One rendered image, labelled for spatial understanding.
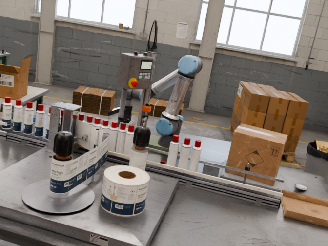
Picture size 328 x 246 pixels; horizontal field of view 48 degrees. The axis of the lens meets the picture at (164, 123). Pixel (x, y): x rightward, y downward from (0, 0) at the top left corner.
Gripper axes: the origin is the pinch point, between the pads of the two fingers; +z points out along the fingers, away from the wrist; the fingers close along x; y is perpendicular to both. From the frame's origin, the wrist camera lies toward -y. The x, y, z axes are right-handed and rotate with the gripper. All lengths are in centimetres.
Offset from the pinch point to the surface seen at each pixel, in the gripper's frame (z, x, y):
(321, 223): 3, -72, 119
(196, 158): -10, -50, 53
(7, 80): -4, 71, -114
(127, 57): -56, -39, 5
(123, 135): -12.4, -42.4, 9.6
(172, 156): -8, -48, 40
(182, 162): -6, -49, 46
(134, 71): -50, -39, 10
